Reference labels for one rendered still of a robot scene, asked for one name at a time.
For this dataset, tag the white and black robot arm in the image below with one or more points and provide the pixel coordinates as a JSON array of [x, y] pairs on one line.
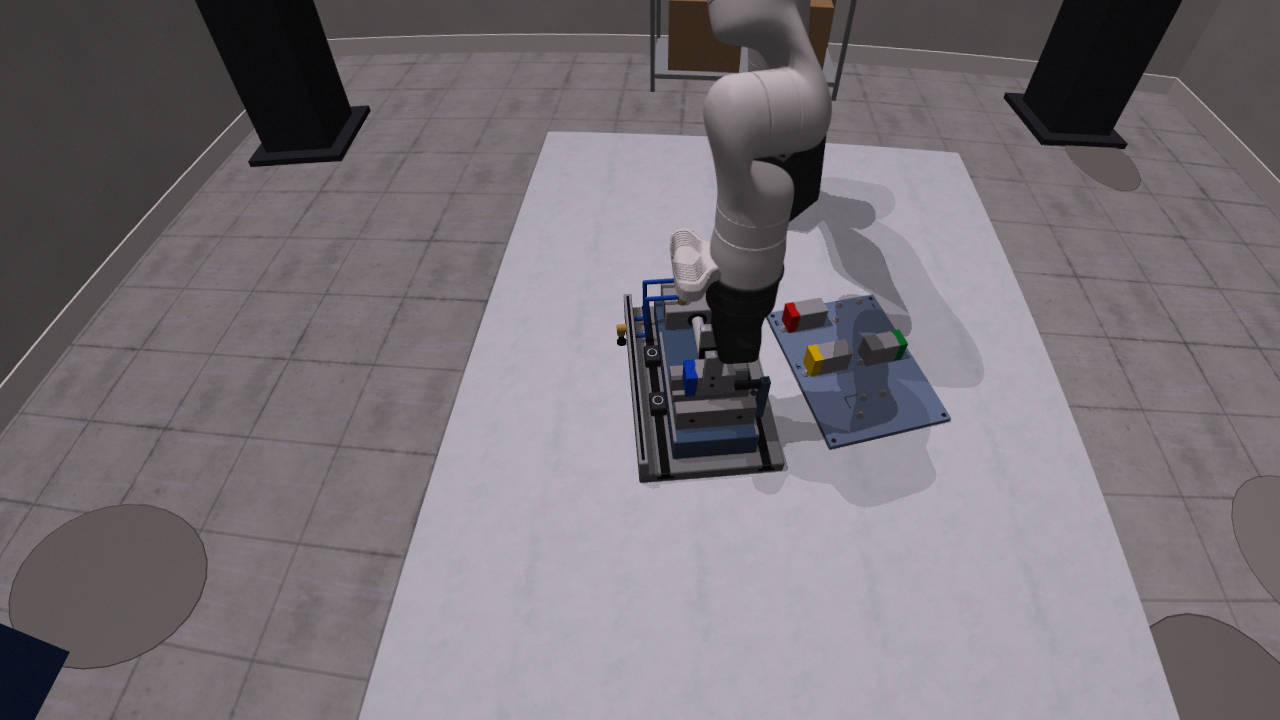
[[763, 113]]

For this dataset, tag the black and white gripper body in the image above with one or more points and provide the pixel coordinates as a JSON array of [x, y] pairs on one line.
[[740, 285]]

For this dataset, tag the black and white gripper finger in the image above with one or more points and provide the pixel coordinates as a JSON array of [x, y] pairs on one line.
[[707, 341], [712, 371]]

